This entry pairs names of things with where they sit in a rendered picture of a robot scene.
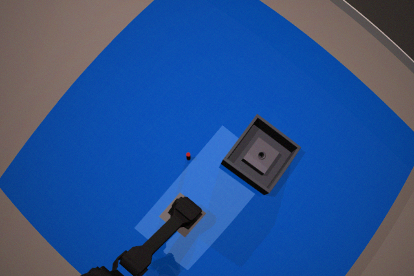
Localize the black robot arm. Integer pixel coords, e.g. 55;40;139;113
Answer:
80;197;202;276

